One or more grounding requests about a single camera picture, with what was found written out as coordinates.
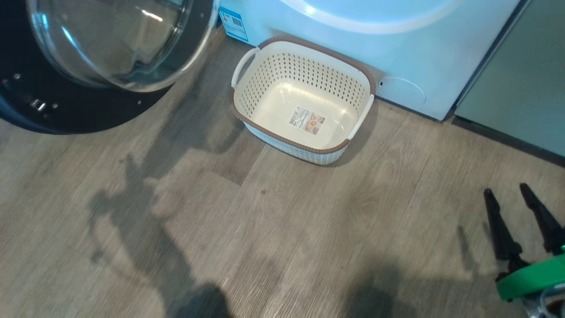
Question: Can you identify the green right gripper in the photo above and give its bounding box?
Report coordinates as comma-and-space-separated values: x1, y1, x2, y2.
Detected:
483, 183, 565, 303

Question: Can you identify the round grey washer door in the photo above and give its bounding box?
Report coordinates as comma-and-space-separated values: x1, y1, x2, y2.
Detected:
0, 0, 221, 136

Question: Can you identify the pale green cabinet door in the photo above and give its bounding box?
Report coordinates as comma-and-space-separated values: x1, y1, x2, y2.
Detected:
454, 0, 565, 159

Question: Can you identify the white front-load washing machine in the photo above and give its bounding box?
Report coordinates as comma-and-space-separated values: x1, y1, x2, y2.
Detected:
218, 0, 522, 122

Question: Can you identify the product label sticker in basket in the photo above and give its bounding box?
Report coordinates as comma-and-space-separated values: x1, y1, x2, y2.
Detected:
288, 106, 327, 136

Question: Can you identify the cream perforated laundry basket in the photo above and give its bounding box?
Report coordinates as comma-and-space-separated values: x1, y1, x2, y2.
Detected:
230, 35, 377, 167

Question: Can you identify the round white filter cover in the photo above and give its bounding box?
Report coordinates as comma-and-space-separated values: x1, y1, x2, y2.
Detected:
379, 77, 427, 107

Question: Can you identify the blue energy label sticker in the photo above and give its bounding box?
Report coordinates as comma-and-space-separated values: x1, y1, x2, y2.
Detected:
219, 6, 249, 43

